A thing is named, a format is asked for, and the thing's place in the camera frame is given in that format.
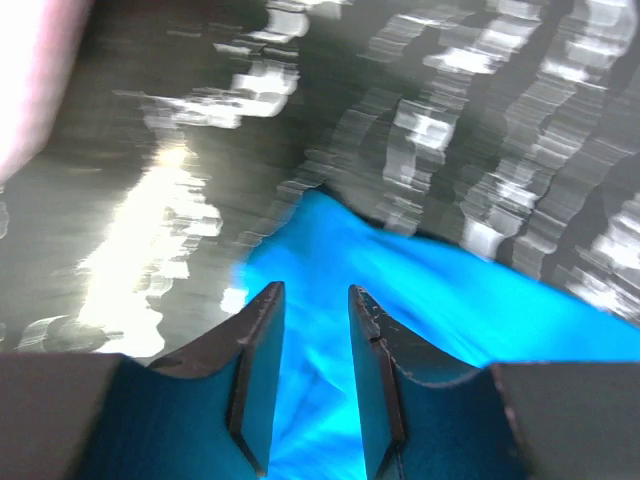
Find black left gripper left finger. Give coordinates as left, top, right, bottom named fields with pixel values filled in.
left=1, top=282, right=285, bottom=479

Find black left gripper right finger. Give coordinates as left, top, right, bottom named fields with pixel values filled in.
left=349, top=286, right=639, bottom=479

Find blue t shirt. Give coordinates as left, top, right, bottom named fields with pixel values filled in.
left=233, top=189, right=639, bottom=479

